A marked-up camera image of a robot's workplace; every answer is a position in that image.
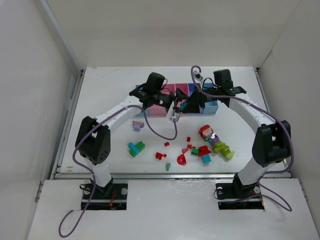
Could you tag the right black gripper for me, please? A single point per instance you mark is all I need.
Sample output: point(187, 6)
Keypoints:
point(202, 97)

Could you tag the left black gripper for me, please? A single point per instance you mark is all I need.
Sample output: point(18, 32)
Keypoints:
point(171, 99)

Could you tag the teal frog duplo brick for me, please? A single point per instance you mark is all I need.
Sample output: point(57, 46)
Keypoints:
point(183, 105)

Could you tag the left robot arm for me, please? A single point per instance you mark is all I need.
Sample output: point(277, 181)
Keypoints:
point(93, 141)

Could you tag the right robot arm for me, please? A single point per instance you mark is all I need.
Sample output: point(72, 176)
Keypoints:
point(272, 143)

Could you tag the purple bin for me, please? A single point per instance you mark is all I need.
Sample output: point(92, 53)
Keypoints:
point(193, 87)

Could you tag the light blue bin right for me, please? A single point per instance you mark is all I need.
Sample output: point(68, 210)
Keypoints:
point(211, 107)

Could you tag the large pink bin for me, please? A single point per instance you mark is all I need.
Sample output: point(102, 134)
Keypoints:
point(158, 111)

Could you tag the red flower duplo brick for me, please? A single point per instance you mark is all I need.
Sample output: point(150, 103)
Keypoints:
point(206, 131)

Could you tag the purple flower duplo brick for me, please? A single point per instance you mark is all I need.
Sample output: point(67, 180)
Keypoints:
point(213, 139)

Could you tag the red slope piece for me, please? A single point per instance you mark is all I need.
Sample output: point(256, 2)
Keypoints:
point(184, 150)

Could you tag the red duplo roof brick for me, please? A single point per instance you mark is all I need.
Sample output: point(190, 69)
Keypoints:
point(203, 150)

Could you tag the lime green duplo stack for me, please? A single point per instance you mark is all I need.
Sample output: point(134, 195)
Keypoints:
point(223, 149)

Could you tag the small green number brick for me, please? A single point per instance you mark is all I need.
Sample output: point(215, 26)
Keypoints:
point(195, 152)

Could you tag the red brick cluster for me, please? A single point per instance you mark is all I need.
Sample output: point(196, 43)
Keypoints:
point(159, 155)

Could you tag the red arch brick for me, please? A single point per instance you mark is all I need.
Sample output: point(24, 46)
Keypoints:
point(181, 160)

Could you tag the teal square brick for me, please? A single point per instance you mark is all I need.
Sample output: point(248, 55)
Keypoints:
point(206, 159)

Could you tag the green slope piece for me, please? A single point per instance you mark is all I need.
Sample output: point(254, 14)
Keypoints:
point(167, 166)

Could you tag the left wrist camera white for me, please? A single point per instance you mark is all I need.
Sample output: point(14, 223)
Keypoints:
point(172, 115)

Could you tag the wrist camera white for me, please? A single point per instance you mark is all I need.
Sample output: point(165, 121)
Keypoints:
point(198, 76)
point(172, 115)

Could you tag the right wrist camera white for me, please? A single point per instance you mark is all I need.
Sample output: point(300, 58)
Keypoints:
point(198, 76)

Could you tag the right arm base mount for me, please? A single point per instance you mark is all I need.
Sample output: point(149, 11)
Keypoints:
point(230, 197)

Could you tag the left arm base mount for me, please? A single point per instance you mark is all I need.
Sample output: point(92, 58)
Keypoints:
point(112, 197)

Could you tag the aluminium rail front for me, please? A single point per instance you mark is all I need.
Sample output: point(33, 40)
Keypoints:
point(144, 176)

